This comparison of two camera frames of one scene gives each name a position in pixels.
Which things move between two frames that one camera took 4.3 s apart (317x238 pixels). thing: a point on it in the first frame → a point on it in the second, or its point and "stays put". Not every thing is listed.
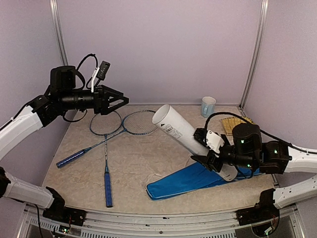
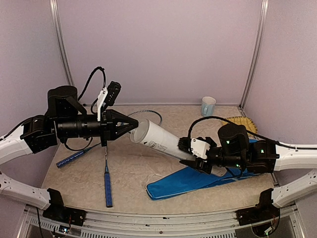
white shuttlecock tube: (164, 117) → (144, 132)
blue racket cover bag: (193, 178) stays put
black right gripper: (209, 161) → (198, 165)
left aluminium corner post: (55, 12) stays put
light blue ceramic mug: (208, 106) stays put
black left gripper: (102, 92) → (107, 125)
